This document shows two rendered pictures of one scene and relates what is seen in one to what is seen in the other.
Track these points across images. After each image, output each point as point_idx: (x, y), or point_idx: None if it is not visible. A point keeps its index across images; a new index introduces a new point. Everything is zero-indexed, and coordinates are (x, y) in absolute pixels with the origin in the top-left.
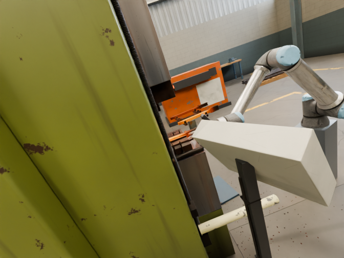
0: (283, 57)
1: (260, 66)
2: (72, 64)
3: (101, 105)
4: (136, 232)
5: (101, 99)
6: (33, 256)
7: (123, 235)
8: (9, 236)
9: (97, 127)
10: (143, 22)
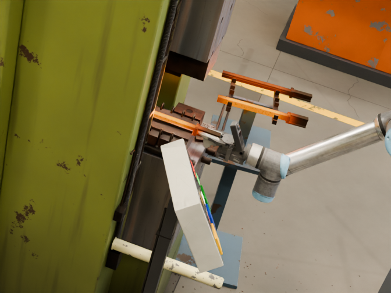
0: (389, 139)
1: (377, 124)
2: (103, 21)
3: (102, 63)
4: (51, 186)
5: (105, 59)
6: None
7: (37, 178)
8: None
9: (86, 76)
10: None
